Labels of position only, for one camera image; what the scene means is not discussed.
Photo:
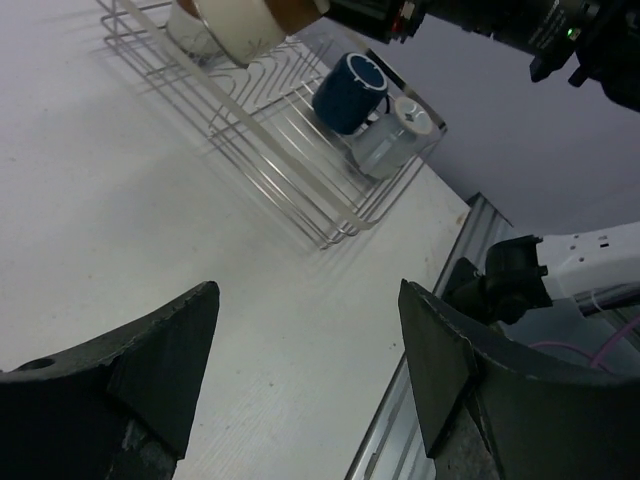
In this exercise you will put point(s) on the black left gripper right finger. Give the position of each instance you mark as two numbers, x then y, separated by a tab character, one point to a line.
527	415

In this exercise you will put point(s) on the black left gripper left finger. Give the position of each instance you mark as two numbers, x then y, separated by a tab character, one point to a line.
119	406

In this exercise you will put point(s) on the brown white cup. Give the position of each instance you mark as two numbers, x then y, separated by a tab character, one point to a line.
247	29
188	32

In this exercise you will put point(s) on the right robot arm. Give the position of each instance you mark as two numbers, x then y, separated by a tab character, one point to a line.
532	272

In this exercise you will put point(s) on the pale blue white mug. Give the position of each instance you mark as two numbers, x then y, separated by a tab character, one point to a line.
394	139

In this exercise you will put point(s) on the dark blue mug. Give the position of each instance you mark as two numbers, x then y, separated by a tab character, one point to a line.
350	93

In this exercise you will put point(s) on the aluminium front rail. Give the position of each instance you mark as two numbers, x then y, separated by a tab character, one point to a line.
432	371

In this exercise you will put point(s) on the wire dish rack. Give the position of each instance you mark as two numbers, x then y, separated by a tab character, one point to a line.
260	118

